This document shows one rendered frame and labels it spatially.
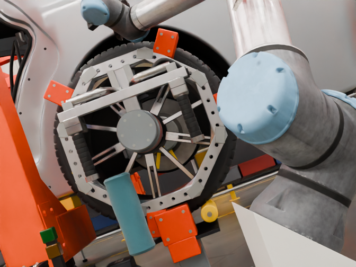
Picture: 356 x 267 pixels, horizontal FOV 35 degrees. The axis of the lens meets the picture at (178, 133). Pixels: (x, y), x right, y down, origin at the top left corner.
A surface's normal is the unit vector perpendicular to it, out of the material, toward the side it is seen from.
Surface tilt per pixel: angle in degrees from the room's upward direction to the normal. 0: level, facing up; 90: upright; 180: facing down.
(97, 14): 140
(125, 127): 90
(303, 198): 63
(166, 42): 90
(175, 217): 90
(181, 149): 90
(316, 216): 78
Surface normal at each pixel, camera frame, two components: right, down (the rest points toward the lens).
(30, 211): -0.04, -0.04
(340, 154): 0.42, 0.45
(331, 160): 0.29, 0.62
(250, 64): -0.70, -0.32
